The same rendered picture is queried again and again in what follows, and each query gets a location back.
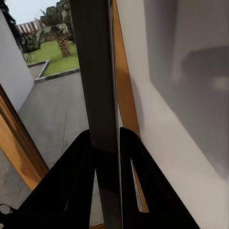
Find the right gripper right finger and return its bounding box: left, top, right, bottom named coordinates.
left=119, top=127, right=200, bottom=229

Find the poster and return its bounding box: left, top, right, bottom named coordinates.
left=69, top=0, right=123, bottom=229

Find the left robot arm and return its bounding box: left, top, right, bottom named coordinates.
left=0, top=203, right=17, bottom=229

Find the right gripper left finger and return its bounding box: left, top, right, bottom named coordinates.
left=2, top=129, right=95, bottom=229

